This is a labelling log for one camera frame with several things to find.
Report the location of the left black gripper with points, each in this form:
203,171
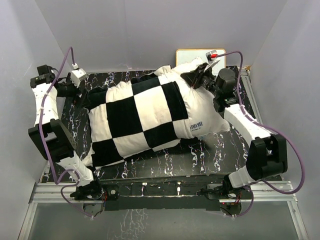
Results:
76,97

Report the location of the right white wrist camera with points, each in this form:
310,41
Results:
211,60

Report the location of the white pillow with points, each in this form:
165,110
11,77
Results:
202,118

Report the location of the black white checkered pillowcase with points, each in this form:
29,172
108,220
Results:
133,117

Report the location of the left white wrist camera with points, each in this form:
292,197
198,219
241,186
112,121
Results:
77,75

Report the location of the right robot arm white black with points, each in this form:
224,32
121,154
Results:
267,155

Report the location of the small whiteboard with wooden frame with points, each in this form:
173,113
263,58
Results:
187,55

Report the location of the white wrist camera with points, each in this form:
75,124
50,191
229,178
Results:
211,60
77,75

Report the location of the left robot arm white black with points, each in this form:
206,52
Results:
51,136

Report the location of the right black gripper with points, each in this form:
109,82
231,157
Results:
194,77

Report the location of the aluminium frame rail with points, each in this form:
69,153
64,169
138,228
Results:
165,208

